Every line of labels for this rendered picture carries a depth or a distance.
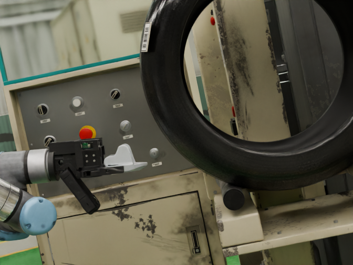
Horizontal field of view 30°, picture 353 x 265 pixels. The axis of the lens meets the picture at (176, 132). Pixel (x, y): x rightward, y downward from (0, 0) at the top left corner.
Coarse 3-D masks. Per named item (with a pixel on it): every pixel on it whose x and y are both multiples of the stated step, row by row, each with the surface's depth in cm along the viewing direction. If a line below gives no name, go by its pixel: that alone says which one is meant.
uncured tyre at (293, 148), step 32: (160, 0) 134; (192, 0) 131; (320, 0) 157; (352, 0) 154; (160, 32) 132; (352, 32) 156; (160, 64) 133; (352, 64) 157; (160, 96) 134; (352, 96) 157; (160, 128) 139; (192, 128) 133; (320, 128) 158; (352, 128) 132; (192, 160) 137; (224, 160) 133; (256, 160) 133; (288, 160) 132; (320, 160) 133; (352, 160) 135
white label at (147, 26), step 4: (148, 24) 133; (144, 28) 135; (148, 28) 133; (144, 32) 135; (148, 32) 132; (144, 36) 135; (148, 36) 132; (144, 40) 134; (148, 40) 132; (144, 44) 134; (144, 48) 133
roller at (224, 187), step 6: (222, 186) 147; (228, 186) 140; (234, 186) 139; (222, 192) 141; (228, 192) 135; (234, 192) 135; (240, 192) 135; (228, 198) 135; (234, 198) 135; (240, 198) 135; (228, 204) 135; (234, 204) 135; (240, 204) 135
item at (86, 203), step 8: (64, 176) 144; (72, 176) 144; (72, 184) 144; (80, 184) 145; (72, 192) 144; (80, 192) 144; (88, 192) 146; (80, 200) 144; (88, 200) 144; (96, 200) 146; (88, 208) 144; (96, 208) 145
